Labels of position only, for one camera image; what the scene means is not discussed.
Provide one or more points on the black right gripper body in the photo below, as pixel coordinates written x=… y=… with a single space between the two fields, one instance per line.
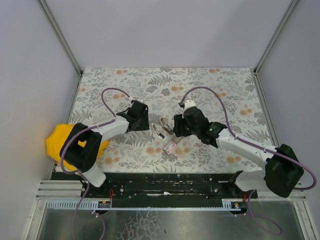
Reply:
x=180 y=125

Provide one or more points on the aluminium frame rail right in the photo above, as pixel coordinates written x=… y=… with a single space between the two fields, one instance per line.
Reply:
x=266 y=111

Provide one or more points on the aluminium frame post right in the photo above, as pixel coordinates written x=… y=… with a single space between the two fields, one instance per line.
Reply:
x=280 y=27

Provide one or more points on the yellow cloth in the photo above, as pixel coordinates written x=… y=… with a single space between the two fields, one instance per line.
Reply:
x=57 y=147

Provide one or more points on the aluminium frame rail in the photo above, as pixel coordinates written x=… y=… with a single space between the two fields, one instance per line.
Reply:
x=266 y=111
x=59 y=189

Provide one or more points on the aluminium frame rail left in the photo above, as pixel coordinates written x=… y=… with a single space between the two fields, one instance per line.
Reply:
x=59 y=189

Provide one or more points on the aluminium frame post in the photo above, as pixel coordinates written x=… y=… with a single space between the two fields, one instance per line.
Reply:
x=280 y=27
x=60 y=36

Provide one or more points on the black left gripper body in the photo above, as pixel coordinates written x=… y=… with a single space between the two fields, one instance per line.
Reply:
x=139 y=120

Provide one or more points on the aluminium frame post left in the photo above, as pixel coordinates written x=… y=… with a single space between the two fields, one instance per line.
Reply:
x=60 y=36

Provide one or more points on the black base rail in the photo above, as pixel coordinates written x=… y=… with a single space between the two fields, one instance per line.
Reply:
x=209 y=185

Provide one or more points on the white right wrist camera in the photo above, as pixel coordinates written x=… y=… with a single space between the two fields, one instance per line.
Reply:
x=186 y=104

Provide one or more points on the floral table mat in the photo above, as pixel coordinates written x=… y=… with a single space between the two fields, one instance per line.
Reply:
x=223 y=94

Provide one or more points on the red white staple box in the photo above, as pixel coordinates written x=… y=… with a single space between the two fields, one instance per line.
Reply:
x=170 y=147

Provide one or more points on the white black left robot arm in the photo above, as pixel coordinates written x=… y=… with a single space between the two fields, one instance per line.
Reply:
x=106 y=130

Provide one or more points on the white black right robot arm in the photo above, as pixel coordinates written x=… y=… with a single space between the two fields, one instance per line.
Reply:
x=279 y=170

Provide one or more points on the white cable duct strip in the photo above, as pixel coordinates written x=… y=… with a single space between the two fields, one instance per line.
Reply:
x=148 y=204

